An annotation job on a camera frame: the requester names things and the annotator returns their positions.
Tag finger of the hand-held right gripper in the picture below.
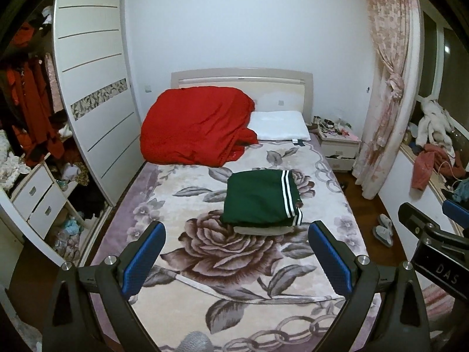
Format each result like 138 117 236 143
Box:
398 202 469 257
441 198 469 234

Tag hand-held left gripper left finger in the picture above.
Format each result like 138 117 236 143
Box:
42 221 166 352

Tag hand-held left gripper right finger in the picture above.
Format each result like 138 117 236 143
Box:
308 221 435 352

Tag green and white varsity jacket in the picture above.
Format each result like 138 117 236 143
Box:
223 170 304 228

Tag red hanging clothes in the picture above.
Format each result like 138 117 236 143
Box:
7 22 64 167

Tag teal garment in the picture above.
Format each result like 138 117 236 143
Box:
452 178 469 202

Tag floral plush blanket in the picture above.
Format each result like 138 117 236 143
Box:
90 141 382 352

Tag grey fuzzy cloth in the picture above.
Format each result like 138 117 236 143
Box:
176 331 215 352

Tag white nightstand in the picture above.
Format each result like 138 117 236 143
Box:
317 132 360 172

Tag white drawer unit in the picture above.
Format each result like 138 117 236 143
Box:
0 161 70 268

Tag pile of small cosmetic items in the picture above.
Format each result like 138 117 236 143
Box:
311 115 354 136

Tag red duvet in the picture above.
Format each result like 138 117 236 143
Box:
140 86 259 165

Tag white pillow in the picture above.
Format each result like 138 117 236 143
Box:
248 111 312 143

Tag tied pink floral curtain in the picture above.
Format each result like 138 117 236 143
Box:
352 0 422 200

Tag beige bed headboard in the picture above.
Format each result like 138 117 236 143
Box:
171 68 315 123

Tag white wardrobe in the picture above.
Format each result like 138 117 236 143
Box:
53 0 145 206

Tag white cable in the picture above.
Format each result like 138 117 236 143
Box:
438 159 466 184

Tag white window frame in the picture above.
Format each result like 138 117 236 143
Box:
414 7 469 143

